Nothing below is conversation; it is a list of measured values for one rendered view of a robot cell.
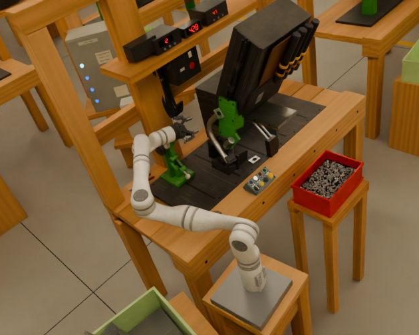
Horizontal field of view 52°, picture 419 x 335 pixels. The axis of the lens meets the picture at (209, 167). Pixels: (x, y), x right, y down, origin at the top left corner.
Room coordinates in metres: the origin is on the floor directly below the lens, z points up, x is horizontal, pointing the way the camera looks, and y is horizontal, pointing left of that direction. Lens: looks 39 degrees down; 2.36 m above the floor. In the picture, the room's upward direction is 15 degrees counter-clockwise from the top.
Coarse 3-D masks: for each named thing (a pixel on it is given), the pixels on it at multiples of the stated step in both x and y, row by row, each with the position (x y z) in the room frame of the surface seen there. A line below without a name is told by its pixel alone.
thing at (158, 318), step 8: (152, 312) 1.06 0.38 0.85; (160, 312) 1.05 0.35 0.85; (144, 320) 1.03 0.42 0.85; (152, 320) 1.02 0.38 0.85; (160, 320) 1.01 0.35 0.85; (168, 320) 1.00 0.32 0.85; (136, 328) 1.00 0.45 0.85; (144, 328) 0.99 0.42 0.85; (152, 328) 0.98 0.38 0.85; (160, 328) 0.97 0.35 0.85; (168, 328) 0.96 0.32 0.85; (176, 328) 0.96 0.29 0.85
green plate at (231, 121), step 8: (224, 104) 1.85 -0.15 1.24; (232, 104) 1.81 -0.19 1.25; (224, 112) 1.84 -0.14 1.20; (232, 112) 1.80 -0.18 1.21; (224, 120) 1.84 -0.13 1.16; (232, 120) 1.79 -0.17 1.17; (240, 120) 1.82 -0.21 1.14; (224, 128) 1.83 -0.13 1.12; (232, 128) 1.79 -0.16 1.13; (224, 136) 1.82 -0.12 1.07
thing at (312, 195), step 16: (320, 160) 1.65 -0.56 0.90; (336, 160) 1.64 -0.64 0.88; (352, 160) 1.56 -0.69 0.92; (304, 176) 1.56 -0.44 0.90; (320, 176) 1.55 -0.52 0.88; (336, 176) 1.53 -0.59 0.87; (352, 176) 1.46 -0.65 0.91; (304, 192) 1.44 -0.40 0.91; (320, 192) 1.45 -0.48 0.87; (336, 192) 1.38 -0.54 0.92; (320, 208) 1.38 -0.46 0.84; (336, 208) 1.37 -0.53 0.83
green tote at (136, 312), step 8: (152, 288) 1.09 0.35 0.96; (144, 296) 1.06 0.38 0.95; (152, 296) 1.08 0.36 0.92; (160, 296) 1.04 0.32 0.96; (136, 304) 1.04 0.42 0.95; (144, 304) 1.06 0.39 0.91; (152, 304) 1.07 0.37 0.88; (160, 304) 1.08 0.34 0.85; (168, 304) 0.99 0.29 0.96; (120, 312) 1.01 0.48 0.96; (128, 312) 1.02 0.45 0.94; (136, 312) 1.03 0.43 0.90; (144, 312) 1.05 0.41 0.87; (168, 312) 1.02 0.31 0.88; (176, 312) 0.95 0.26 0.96; (112, 320) 0.99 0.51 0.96; (120, 320) 1.00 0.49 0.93; (128, 320) 1.01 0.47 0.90; (136, 320) 1.03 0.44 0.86; (176, 320) 0.96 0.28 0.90; (104, 328) 0.97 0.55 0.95; (120, 328) 0.99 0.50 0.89; (128, 328) 1.01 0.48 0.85; (184, 328) 0.90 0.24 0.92
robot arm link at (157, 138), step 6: (156, 132) 1.64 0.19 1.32; (162, 132) 1.64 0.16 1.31; (150, 138) 1.62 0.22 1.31; (156, 138) 1.60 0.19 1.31; (162, 138) 1.61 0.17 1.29; (150, 144) 1.61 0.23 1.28; (156, 144) 1.60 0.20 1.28; (162, 144) 1.62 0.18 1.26; (132, 150) 1.57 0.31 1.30; (150, 150) 1.59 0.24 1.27
